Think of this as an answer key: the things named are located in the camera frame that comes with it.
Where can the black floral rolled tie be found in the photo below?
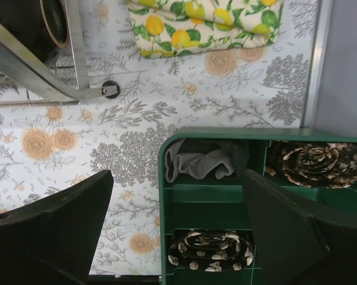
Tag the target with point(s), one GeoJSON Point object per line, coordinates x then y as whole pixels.
{"type": "Point", "coordinates": [211, 250]}

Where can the stainless steel dish rack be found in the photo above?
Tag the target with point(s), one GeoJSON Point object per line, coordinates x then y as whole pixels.
{"type": "Point", "coordinates": [19, 65]}

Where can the lemon print folded cloth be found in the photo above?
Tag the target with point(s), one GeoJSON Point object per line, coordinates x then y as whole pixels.
{"type": "Point", "coordinates": [177, 28]}

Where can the black gold rolled tie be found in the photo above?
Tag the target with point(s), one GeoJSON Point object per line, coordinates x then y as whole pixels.
{"type": "Point", "coordinates": [330, 165]}

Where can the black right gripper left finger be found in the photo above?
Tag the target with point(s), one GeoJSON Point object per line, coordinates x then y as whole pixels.
{"type": "Point", "coordinates": [53, 240]}

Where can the grey item in tray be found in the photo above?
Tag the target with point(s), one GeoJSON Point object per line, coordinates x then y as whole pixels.
{"type": "Point", "coordinates": [202, 158]}

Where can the floral patterned table mat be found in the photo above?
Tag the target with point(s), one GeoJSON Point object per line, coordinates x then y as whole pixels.
{"type": "Point", "coordinates": [45, 149]}

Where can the green compartment tray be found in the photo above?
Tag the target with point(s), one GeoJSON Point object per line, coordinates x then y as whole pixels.
{"type": "Point", "coordinates": [212, 204]}

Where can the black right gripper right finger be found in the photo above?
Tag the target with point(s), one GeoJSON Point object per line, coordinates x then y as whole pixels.
{"type": "Point", "coordinates": [299, 241]}

